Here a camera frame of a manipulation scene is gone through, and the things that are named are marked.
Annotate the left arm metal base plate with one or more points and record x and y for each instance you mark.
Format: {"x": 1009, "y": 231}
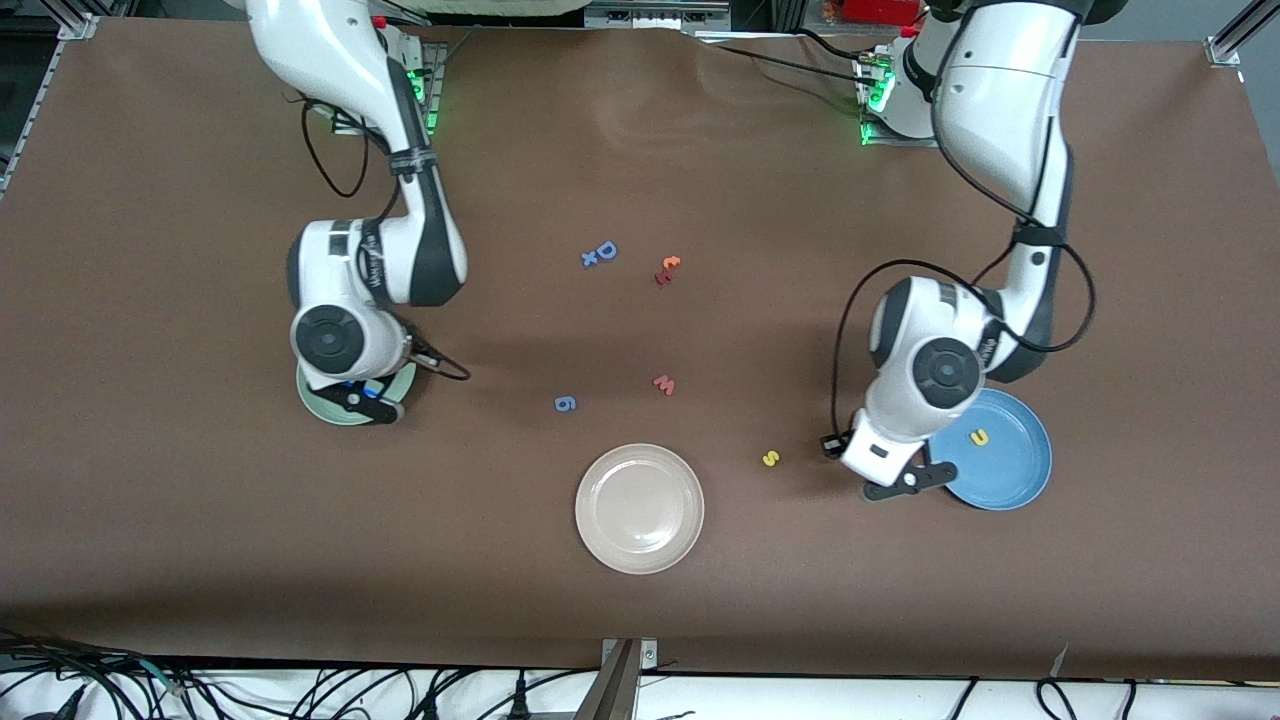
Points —
{"x": 890, "y": 142}

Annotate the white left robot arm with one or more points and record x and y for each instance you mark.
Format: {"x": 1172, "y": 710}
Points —
{"x": 1005, "y": 110}

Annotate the grey metal device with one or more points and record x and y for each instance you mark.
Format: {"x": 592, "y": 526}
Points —
{"x": 655, "y": 15}

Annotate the beige plate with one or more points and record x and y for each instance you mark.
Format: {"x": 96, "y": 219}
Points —
{"x": 639, "y": 509}

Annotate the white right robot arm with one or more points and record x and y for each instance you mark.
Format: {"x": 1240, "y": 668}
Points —
{"x": 330, "y": 50}

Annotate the brown table cover sheet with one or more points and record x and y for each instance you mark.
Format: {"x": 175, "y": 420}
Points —
{"x": 200, "y": 550}

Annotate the red box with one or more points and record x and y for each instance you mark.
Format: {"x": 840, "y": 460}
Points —
{"x": 880, "y": 10}

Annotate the blue plate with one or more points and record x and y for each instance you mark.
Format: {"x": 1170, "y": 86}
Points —
{"x": 1010, "y": 465}

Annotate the black power plug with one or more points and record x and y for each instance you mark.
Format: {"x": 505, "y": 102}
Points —
{"x": 520, "y": 705}

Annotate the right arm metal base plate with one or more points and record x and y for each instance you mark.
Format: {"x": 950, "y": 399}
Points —
{"x": 438, "y": 60}

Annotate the aluminium table edge bracket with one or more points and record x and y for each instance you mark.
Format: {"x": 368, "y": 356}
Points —
{"x": 625, "y": 690}

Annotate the blue letter D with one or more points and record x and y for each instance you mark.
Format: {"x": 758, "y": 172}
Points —
{"x": 606, "y": 250}

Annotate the aluminium corner profile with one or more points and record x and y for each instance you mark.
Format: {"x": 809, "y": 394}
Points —
{"x": 1235, "y": 40}
{"x": 80, "y": 25}

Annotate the light green plate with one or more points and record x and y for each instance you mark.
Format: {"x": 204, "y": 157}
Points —
{"x": 330, "y": 415}

